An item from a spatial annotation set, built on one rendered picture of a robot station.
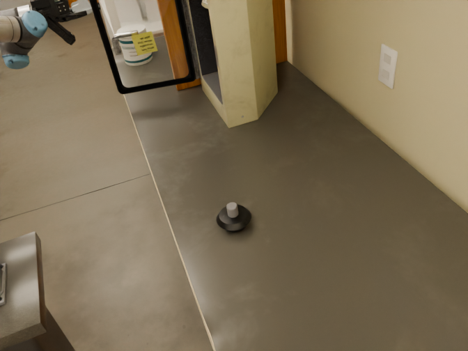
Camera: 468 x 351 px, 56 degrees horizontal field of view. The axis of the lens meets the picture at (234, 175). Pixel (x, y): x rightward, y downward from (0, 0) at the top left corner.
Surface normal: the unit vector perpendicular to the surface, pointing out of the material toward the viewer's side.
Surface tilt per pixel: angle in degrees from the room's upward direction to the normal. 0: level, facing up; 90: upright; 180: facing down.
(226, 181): 0
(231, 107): 90
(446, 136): 90
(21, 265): 0
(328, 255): 0
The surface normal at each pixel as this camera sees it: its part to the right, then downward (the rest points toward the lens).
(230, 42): 0.34, 0.56
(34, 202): -0.11, -0.77
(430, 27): -0.93, 0.30
